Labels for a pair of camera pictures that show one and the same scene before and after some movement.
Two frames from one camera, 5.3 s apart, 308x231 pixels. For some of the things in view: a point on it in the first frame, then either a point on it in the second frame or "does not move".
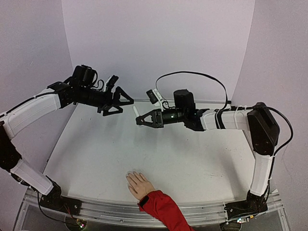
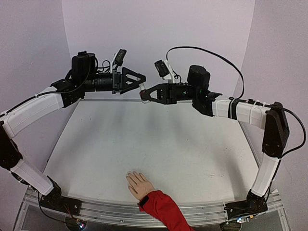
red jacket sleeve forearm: [166, 208] does not move
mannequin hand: [138, 185] does not move
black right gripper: [158, 118] → [170, 93]
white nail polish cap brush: [136, 112] → [142, 86]
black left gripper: [110, 103] → [121, 80]
